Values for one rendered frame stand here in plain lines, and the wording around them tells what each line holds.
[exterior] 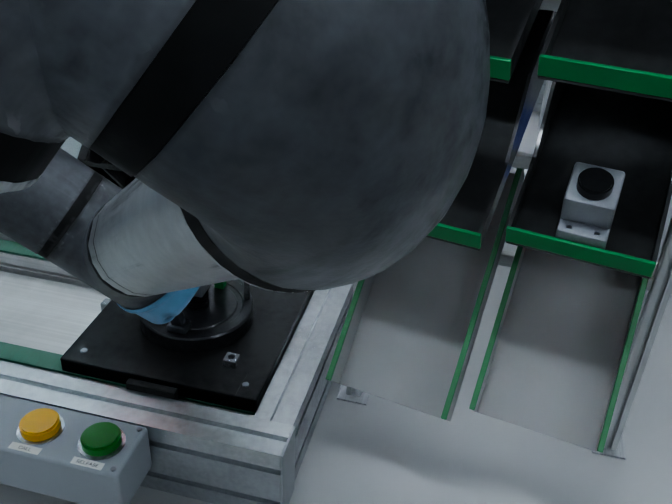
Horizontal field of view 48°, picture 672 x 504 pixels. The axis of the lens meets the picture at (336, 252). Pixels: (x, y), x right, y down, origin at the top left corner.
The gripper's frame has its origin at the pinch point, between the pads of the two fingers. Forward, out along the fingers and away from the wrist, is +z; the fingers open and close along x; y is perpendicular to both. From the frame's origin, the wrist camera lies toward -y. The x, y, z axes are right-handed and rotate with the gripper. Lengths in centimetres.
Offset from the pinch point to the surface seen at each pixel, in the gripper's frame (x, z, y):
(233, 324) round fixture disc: 5.7, 11.0, 13.9
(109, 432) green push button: -0.8, 0.2, 28.9
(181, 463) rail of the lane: 5.4, 6.5, 30.5
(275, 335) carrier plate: 10.4, 13.8, 13.8
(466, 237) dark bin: 31.5, -9.4, 5.0
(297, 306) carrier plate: 11.2, 18.1, 8.9
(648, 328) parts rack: 52, 11, 5
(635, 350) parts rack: 52, 13, 8
